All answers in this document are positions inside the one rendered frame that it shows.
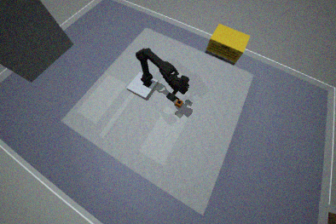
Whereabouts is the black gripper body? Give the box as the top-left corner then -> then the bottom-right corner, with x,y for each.
166,75 -> 189,101

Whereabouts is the orange block with dark blue square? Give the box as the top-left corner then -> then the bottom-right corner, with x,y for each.
175,100 -> 183,108

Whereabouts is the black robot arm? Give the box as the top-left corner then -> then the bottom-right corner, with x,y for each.
136,48 -> 189,95

